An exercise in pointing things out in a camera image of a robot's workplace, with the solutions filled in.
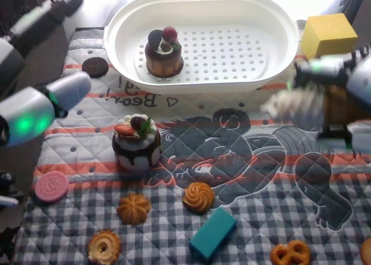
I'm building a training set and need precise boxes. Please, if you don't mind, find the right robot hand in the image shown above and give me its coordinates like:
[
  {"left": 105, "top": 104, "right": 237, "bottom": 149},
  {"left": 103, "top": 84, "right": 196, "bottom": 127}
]
[{"left": 291, "top": 43, "right": 371, "bottom": 165}]

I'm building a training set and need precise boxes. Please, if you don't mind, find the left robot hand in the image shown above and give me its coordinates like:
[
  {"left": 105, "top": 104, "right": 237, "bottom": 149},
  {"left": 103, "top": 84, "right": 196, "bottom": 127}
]
[{"left": 0, "top": 0, "right": 93, "bottom": 148}]

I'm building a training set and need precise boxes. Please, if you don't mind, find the toy ice cream cone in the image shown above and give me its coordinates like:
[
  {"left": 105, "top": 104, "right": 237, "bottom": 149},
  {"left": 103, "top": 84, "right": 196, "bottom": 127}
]
[{"left": 260, "top": 84, "right": 353, "bottom": 130}]

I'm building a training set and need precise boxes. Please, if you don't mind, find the white toy cake chocolate drip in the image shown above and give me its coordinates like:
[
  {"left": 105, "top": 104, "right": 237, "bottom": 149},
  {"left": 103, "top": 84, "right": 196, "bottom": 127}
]
[{"left": 111, "top": 113, "right": 163, "bottom": 172}]

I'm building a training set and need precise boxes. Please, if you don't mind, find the brown toy cake with cookie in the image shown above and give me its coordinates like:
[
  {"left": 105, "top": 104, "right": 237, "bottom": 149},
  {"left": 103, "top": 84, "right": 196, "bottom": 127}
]
[{"left": 144, "top": 26, "right": 185, "bottom": 79}]

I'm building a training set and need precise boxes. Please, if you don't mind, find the white plastic tray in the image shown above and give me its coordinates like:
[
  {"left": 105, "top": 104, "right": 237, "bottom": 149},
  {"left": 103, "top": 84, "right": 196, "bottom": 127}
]
[{"left": 103, "top": 0, "right": 301, "bottom": 94}]

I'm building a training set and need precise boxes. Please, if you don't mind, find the yellow block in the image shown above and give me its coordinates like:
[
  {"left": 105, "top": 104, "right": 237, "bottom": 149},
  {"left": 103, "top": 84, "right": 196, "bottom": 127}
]
[{"left": 300, "top": 13, "right": 359, "bottom": 60}]

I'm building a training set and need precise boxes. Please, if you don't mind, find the pink sandwich cookie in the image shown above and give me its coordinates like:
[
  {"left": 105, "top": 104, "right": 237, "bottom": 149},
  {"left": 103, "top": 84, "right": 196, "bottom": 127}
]
[{"left": 35, "top": 171, "right": 71, "bottom": 205}]

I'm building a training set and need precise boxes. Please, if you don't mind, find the round chocolate sandwich cookie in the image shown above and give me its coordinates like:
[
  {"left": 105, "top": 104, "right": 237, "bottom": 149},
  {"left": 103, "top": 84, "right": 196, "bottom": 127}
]
[{"left": 81, "top": 56, "right": 110, "bottom": 79}]

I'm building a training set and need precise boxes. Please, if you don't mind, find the grey quilt with bear print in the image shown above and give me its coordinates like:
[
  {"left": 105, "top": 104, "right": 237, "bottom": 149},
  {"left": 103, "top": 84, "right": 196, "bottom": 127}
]
[{"left": 13, "top": 20, "right": 371, "bottom": 265}]

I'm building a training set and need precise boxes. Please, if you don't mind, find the ridged flower butter cookie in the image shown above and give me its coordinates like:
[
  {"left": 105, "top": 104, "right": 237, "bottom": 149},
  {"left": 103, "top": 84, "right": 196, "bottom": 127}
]
[{"left": 116, "top": 192, "right": 152, "bottom": 227}]

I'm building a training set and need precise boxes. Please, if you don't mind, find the golden butter cookie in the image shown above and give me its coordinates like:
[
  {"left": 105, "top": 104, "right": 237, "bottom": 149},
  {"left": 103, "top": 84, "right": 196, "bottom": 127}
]
[{"left": 360, "top": 237, "right": 371, "bottom": 265}]

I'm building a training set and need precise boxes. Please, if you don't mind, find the pretzel butter cookie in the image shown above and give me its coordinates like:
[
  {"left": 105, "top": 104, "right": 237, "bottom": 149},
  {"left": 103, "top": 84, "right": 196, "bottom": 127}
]
[{"left": 269, "top": 239, "right": 312, "bottom": 265}]

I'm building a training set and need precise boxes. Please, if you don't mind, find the swirled rosette butter cookie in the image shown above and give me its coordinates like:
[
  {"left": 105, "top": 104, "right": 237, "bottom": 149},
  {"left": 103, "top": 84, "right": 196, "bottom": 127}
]
[{"left": 182, "top": 181, "right": 216, "bottom": 214}]

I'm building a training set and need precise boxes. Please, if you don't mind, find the teal block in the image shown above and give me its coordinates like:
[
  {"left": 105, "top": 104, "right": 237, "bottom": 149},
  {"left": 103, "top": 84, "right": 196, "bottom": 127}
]
[{"left": 188, "top": 206, "right": 238, "bottom": 262}]

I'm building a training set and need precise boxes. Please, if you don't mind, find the round ring butter cookie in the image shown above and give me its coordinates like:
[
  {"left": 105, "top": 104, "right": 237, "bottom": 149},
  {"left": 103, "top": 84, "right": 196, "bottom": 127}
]
[{"left": 87, "top": 230, "right": 122, "bottom": 264}]

